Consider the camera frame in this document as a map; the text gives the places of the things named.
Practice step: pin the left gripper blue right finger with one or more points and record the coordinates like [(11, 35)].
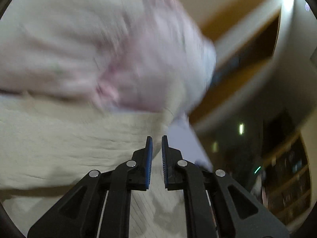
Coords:
[(215, 204)]

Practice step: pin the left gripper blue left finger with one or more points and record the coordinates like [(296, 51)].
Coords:
[(99, 204)]

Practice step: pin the beige cable knit sweater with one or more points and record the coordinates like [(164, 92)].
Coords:
[(48, 145)]

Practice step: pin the wooden bookshelf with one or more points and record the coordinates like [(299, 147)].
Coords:
[(285, 178)]

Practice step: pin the lavender bed sheet mattress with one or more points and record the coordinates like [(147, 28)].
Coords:
[(181, 136)]

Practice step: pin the right pink floral pillow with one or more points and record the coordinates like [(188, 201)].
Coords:
[(164, 61)]

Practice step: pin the pink floral pillow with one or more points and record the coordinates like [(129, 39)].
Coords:
[(164, 61), (61, 47)]

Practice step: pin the left pink floral pillow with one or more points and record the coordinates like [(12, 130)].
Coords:
[(61, 47)]

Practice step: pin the wooden bed frame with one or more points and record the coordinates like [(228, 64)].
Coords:
[(242, 52)]

